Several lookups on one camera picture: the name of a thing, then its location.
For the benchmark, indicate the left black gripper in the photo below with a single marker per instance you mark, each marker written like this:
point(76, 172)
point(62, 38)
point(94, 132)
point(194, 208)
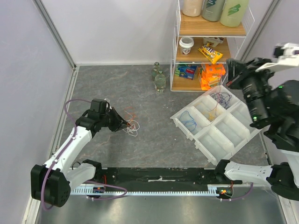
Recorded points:
point(120, 123)

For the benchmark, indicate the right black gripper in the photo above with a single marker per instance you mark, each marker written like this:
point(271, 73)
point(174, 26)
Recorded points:
point(238, 76)

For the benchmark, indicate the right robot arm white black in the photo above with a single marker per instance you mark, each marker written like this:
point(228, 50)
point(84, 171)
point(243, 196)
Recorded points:
point(279, 110)

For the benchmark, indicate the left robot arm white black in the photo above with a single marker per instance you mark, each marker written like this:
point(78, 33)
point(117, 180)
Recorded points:
point(52, 182)

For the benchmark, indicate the yellow candy bag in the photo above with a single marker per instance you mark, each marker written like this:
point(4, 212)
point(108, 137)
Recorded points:
point(212, 55)

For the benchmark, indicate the orange snack boxes stack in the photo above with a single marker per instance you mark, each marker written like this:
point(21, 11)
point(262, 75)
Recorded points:
point(210, 75)

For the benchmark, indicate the blue sponge package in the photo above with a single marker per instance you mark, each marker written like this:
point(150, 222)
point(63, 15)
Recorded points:
point(186, 71)

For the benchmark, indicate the white paper coffee cup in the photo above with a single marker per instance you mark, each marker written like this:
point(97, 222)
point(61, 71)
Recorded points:
point(186, 43)

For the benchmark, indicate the light green bottle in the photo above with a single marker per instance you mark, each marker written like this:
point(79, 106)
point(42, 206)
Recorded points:
point(233, 12)

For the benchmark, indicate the front clear glass bottle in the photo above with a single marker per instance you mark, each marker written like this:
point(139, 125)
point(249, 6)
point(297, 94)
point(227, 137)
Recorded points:
point(160, 81)

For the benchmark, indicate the clear glass bottle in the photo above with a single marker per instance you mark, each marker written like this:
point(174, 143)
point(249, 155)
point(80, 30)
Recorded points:
point(160, 81)
point(155, 70)

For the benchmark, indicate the white compartment tray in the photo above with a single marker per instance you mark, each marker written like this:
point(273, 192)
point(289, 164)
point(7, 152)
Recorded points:
point(218, 122)

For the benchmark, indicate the rear clear glass bottle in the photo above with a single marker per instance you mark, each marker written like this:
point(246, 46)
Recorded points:
point(155, 70)

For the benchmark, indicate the grey green bottle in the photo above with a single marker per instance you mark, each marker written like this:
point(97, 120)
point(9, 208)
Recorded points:
point(212, 10)

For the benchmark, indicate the beige jar on shelf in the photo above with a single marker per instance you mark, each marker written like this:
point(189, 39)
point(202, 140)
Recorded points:
point(192, 8)

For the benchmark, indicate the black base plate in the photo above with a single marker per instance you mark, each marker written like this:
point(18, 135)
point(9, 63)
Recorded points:
point(159, 179)

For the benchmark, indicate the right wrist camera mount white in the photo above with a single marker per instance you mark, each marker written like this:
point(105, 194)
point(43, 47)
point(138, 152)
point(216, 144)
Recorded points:
point(287, 55)

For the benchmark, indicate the light blue cable duct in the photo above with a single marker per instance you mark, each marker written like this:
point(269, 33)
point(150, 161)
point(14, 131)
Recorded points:
point(98, 190)

